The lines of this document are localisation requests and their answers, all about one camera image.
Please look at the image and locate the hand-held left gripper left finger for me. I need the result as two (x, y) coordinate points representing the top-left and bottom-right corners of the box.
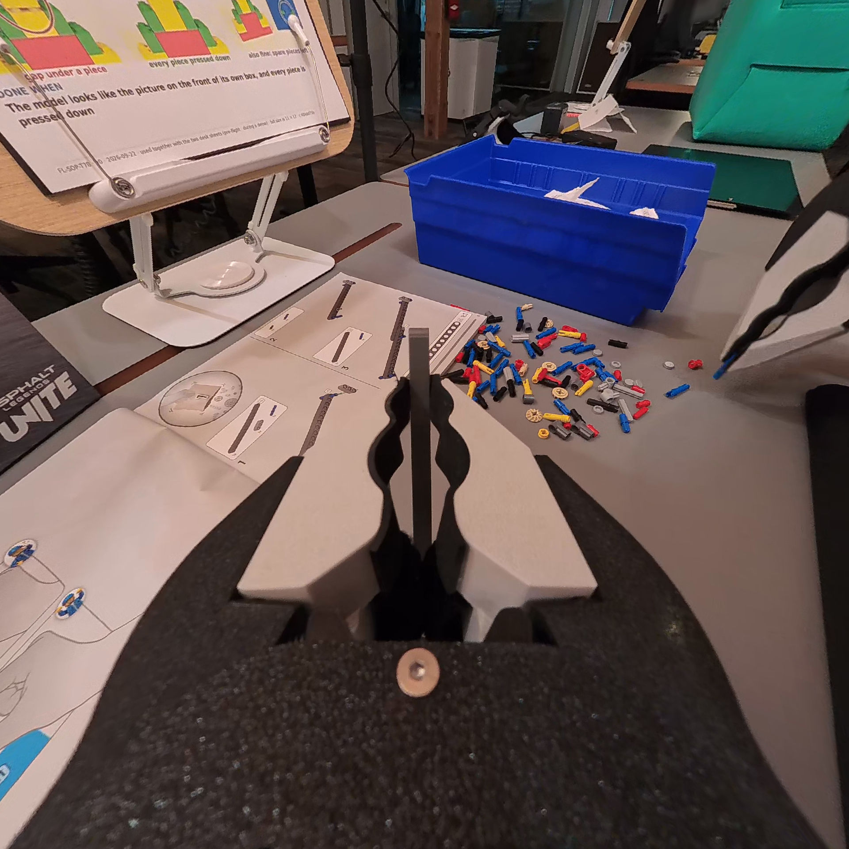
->
(237, 378), (413, 641)

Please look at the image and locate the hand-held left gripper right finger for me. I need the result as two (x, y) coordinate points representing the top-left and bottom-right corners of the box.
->
(431, 375), (599, 643)

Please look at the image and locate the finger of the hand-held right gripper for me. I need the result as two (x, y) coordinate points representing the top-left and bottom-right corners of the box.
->
(719, 275), (849, 372)
(724, 199), (849, 352)

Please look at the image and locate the long grey lego beam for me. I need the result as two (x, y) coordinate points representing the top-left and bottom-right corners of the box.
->
(408, 327), (435, 555)

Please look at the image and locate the pile of small lego pieces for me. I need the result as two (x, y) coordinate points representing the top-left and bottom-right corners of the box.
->
(451, 302), (704, 442)

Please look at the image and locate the lego instruction booklet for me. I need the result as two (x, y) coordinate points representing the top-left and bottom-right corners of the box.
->
(0, 272), (488, 807)

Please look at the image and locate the lego set box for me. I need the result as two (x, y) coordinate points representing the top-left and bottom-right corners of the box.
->
(0, 292), (100, 473)

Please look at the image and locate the black tablet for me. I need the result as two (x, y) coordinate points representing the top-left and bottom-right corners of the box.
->
(643, 145), (807, 216)

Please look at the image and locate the teal felt bag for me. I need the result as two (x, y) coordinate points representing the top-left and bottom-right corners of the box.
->
(688, 0), (849, 152)

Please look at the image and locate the large white paper scrap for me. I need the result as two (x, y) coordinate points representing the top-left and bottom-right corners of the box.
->
(544, 176), (611, 212)

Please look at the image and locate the blue plastic bin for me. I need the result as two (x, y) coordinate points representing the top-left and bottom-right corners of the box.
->
(405, 136), (717, 327)

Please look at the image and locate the white cabinet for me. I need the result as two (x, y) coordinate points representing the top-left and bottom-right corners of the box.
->
(450, 33), (500, 122)

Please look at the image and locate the black metal pole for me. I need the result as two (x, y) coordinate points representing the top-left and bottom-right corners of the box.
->
(348, 0), (379, 180)

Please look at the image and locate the printed instruction sheet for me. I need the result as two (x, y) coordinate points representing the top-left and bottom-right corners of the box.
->
(0, 0), (351, 195)

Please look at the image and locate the wooden post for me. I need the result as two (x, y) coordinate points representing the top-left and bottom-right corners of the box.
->
(424, 0), (452, 140)

